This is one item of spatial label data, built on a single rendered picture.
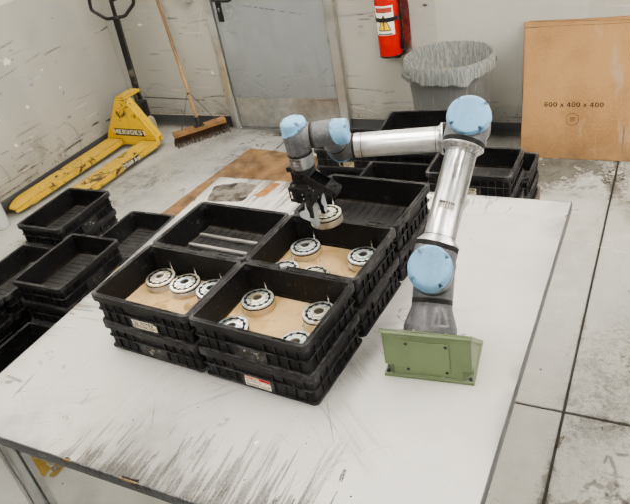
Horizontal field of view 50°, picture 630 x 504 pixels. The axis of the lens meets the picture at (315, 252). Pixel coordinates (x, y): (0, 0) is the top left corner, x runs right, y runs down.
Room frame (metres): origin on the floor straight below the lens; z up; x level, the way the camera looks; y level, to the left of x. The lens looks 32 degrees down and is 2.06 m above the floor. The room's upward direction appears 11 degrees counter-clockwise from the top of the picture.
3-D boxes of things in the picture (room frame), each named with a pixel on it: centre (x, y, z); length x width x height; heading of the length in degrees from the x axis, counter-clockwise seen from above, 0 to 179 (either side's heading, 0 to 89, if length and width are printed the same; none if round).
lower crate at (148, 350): (1.80, 0.48, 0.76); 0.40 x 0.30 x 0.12; 55
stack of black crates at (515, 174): (2.81, -0.82, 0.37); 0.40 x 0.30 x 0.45; 58
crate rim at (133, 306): (1.80, 0.48, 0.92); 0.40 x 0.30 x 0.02; 55
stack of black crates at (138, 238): (2.99, 0.89, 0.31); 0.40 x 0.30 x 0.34; 148
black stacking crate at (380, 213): (2.06, -0.20, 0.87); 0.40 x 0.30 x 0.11; 55
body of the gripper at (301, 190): (1.84, -0.01, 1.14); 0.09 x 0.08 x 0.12; 55
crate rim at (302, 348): (1.57, 0.15, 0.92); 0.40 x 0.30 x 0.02; 55
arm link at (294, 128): (1.83, -0.01, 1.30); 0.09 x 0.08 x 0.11; 76
